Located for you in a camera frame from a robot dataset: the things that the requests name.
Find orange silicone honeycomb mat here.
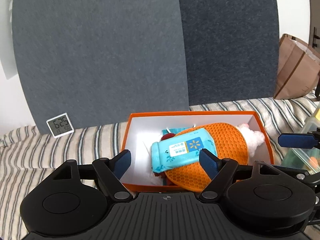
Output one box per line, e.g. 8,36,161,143
163,122,250,193

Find white plush pig toy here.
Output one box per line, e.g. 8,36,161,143
236,124,265,158

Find blue wet wipes pack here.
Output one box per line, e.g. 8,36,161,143
151,128,217,173

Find teal cartoon tissue packs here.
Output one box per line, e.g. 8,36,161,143
162,127,189,135

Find clear plastic storage box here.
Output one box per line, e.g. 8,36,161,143
278,108,319,174

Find orange cardboard box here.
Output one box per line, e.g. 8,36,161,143
121,111,274,192

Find brown paper shopping bag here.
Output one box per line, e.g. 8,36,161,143
273,34,319,100

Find white digital clock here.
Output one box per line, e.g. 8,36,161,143
46,113,74,139

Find striped bed sheet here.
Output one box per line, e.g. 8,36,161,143
1,92,319,239

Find light grey headboard panel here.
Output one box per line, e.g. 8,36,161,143
12,0,189,134

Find dark blue headboard panel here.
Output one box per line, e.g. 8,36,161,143
179,0,279,105

